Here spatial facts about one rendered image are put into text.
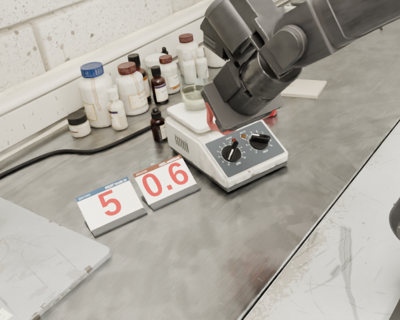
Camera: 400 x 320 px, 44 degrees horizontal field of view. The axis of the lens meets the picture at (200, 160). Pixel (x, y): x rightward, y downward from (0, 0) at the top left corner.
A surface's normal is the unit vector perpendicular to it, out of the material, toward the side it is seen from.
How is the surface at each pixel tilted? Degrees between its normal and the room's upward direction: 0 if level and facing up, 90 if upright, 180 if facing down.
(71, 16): 90
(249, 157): 30
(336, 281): 0
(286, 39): 90
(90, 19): 90
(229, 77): 90
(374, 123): 0
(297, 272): 0
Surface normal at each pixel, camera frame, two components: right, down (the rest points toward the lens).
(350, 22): -0.52, 0.44
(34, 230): -0.13, -0.85
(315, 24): -0.69, 0.45
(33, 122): 0.79, 0.22
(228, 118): 0.31, -0.28
